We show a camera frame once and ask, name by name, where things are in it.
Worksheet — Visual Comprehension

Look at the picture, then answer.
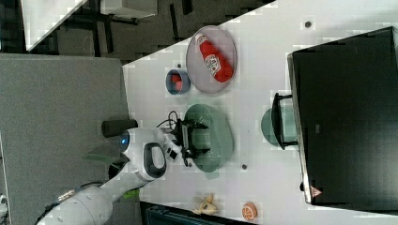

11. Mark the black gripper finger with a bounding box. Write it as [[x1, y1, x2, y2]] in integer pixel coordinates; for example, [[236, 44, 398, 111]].
[[185, 148, 209, 158], [182, 121, 208, 129]]

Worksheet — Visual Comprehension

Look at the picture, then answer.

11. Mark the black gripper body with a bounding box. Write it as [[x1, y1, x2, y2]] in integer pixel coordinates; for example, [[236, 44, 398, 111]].
[[175, 120, 189, 157]]

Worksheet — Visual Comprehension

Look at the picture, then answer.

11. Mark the red strawberry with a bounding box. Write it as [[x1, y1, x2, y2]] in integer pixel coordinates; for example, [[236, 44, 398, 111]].
[[175, 81, 183, 92], [171, 74, 181, 83]]

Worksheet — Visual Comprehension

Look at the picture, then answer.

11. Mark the blue small bowl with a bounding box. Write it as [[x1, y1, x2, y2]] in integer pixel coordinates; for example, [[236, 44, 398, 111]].
[[165, 68, 191, 95]]

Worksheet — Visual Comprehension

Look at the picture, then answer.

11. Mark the peeled banana toy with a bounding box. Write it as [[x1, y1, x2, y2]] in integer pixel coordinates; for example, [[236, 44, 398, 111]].
[[191, 194, 218, 216]]

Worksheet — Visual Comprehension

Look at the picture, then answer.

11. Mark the red ketchup bottle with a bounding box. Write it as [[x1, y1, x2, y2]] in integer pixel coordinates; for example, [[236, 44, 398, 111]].
[[195, 33, 234, 83]]

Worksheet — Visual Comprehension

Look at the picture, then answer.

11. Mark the orange slice toy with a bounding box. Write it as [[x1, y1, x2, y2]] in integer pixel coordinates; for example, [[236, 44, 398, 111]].
[[241, 202, 257, 221]]

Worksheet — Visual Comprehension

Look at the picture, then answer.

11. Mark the grey round plate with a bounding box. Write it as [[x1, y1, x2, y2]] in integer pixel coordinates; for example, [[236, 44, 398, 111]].
[[186, 25, 237, 94]]

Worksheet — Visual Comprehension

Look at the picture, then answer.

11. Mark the green mug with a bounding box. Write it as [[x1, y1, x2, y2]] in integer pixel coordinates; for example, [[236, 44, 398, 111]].
[[261, 107, 298, 149]]

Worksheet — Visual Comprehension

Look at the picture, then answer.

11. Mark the black toaster oven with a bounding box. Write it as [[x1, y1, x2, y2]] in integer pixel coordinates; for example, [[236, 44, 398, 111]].
[[287, 26, 398, 215]]

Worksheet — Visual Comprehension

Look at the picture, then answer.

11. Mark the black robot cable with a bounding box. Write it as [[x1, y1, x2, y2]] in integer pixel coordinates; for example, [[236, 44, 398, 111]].
[[155, 110, 180, 130]]

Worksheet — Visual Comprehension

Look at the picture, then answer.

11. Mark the black cylinder post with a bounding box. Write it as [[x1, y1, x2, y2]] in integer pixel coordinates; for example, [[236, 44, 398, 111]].
[[101, 119, 138, 138]]

